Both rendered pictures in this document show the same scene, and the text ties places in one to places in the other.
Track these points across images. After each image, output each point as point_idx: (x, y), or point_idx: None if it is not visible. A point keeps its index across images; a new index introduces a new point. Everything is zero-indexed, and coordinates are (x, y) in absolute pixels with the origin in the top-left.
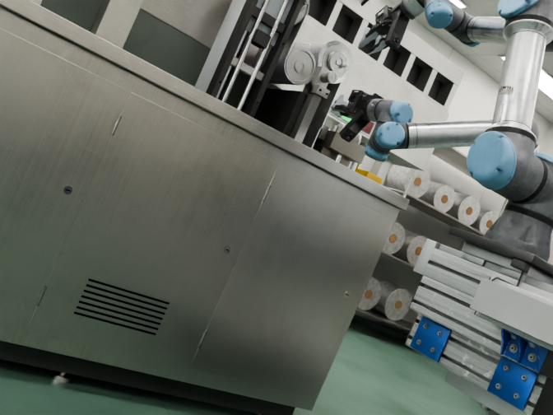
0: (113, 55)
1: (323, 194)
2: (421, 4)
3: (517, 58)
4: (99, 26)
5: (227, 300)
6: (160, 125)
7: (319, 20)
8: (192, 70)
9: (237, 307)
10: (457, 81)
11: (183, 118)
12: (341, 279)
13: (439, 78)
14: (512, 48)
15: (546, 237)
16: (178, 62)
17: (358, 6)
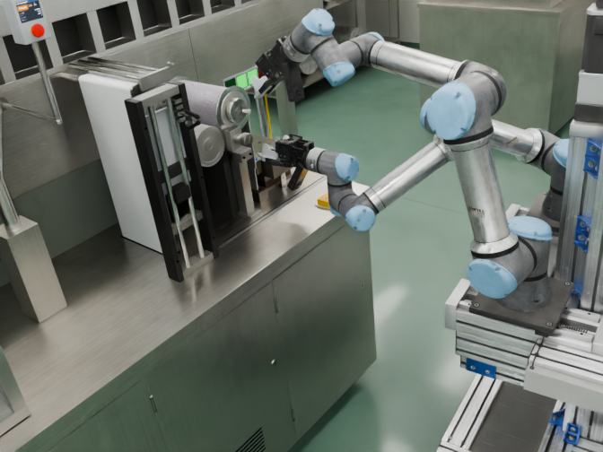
0: (119, 384)
1: (312, 256)
2: (309, 53)
3: (474, 180)
4: (31, 300)
5: (293, 381)
6: (180, 365)
7: (156, 15)
8: (95, 193)
9: (301, 377)
10: None
11: (191, 342)
12: (354, 282)
13: None
14: (464, 169)
15: (547, 284)
16: (80, 200)
17: None
